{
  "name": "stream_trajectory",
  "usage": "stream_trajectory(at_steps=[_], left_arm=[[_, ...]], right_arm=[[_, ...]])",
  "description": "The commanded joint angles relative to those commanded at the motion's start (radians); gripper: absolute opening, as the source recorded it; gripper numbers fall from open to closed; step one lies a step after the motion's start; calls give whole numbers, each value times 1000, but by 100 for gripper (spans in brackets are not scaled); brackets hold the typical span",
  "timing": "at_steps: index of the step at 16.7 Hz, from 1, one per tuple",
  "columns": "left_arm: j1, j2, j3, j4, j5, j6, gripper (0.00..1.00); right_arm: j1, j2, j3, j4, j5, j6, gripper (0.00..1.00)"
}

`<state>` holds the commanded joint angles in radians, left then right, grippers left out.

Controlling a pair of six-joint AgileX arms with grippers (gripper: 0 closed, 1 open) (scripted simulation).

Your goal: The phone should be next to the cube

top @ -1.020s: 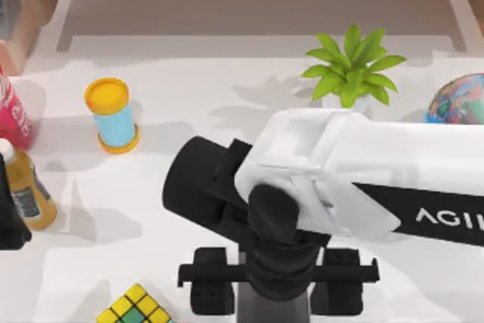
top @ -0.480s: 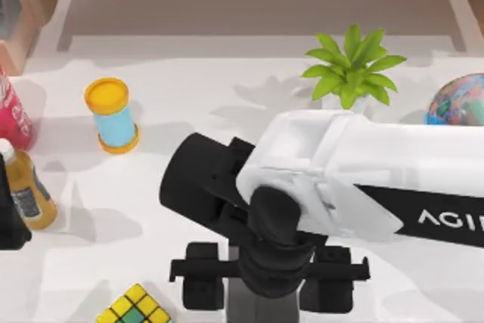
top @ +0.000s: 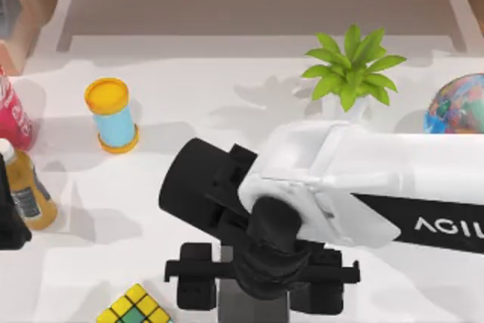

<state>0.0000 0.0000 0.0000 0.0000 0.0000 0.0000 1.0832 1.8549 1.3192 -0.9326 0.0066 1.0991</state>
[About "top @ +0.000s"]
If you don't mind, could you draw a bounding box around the yellow and green puzzle cube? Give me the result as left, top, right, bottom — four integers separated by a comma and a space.
95, 282, 175, 323

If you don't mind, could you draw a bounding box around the orange juice bottle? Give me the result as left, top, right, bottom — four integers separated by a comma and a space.
0, 138, 59, 231

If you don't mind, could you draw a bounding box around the yellow and blue can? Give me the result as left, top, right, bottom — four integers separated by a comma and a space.
84, 77, 141, 155

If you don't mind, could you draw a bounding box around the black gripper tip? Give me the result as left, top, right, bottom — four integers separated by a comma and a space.
0, 154, 33, 250

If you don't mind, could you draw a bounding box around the green plant in white pot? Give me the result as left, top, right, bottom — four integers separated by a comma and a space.
299, 23, 408, 124

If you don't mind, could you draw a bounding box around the colourful globe ball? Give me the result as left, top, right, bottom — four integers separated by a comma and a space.
423, 73, 484, 135

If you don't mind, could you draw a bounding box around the red bottle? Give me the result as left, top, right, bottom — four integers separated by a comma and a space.
0, 64, 40, 152

